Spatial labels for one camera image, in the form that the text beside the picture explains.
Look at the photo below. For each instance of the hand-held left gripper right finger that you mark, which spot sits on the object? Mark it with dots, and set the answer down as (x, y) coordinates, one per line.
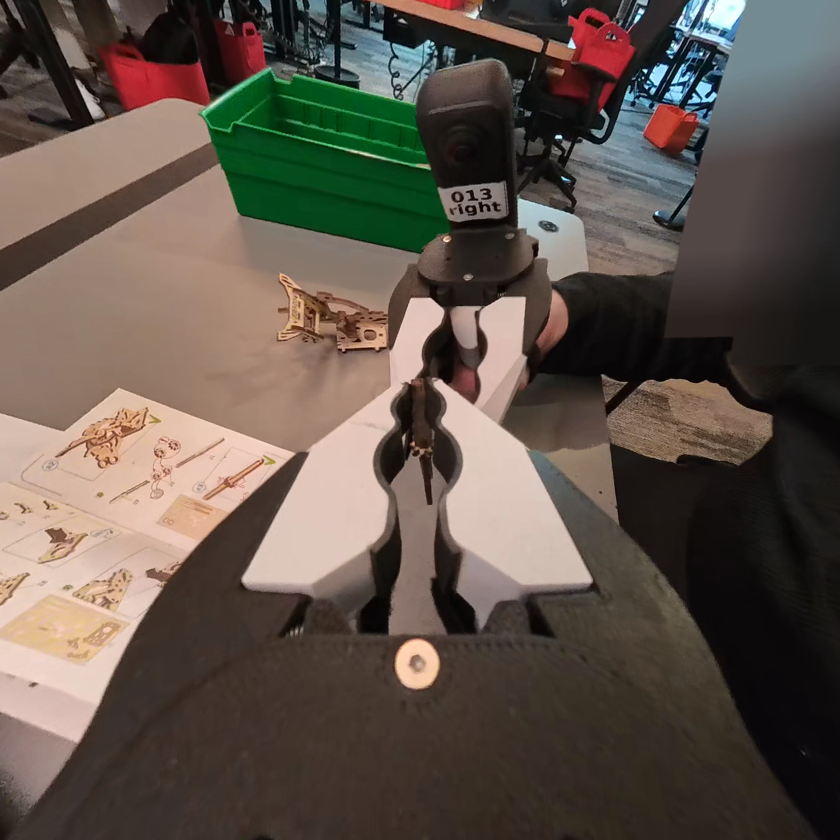
(512, 525)

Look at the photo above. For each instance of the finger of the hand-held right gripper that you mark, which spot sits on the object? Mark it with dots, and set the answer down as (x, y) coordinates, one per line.
(407, 341)
(508, 354)

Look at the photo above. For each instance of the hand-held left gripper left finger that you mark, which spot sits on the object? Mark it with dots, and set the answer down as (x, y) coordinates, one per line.
(315, 525)

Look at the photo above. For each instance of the wooden model rod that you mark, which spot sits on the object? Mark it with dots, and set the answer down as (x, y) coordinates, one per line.
(420, 426)

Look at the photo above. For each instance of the person's right forearm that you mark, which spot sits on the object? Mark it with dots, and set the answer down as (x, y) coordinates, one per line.
(610, 321)

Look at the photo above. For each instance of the wooden model assembly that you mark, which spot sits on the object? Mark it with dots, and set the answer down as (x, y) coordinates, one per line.
(298, 315)

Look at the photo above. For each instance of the person's right hand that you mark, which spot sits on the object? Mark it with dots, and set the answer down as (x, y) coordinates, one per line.
(556, 321)

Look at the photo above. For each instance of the green plastic bin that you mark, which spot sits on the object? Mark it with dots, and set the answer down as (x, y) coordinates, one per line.
(315, 190)

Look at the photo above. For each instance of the black office chair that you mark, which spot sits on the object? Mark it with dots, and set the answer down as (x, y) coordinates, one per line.
(590, 124)

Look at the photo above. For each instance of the white instruction booklet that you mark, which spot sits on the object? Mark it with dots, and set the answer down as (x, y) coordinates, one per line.
(98, 525)

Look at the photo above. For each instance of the orange floor bin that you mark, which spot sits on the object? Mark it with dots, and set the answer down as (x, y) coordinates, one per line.
(669, 128)

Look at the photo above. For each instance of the long wooden background table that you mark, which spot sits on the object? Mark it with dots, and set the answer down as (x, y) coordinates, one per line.
(472, 26)

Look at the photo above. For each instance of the large red fabric bag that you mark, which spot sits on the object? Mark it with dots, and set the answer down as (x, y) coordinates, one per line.
(154, 82)

